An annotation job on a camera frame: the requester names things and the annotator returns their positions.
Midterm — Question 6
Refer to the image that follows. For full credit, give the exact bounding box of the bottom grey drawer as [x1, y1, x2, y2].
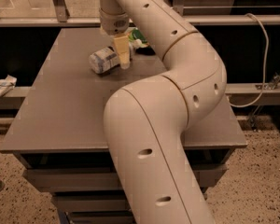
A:
[68, 211, 136, 224]

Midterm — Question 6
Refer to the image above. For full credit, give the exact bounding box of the grey drawer cabinet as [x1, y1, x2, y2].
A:
[0, 26, 248, 224]

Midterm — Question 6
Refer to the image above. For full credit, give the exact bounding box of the white cable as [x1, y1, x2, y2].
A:
[228, 12, 270, 109]

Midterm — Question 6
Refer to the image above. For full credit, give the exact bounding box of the middle grey drawer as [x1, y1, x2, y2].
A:
[50, 187, 209, 214]

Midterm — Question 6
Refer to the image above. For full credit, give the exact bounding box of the green snack bag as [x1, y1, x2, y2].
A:
[128, 28, 148, 49]

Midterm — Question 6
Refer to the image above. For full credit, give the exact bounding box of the top grey drawer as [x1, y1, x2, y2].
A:
[22, 164, 228, 193]

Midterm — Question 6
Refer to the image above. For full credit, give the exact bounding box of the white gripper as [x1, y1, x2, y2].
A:
[100, 9, 130, 69]

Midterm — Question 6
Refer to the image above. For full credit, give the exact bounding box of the white crumpled wrapper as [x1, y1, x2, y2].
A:
[0, 76, 17, 98]

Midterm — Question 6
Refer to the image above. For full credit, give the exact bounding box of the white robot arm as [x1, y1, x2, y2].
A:
[100, 0, 227, 224]

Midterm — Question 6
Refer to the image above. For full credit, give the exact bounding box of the metal railing frame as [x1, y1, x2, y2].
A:
[0, 0, 280, 110]

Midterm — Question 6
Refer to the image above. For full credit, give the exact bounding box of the grey drawer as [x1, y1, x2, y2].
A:
[68, 211, 136, 224]
[50, 187, 209, 214]
[22, 164, 228, 193]

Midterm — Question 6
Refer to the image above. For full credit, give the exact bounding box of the clear plastic water bottle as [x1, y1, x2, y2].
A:
[88, 39, 144, 76]

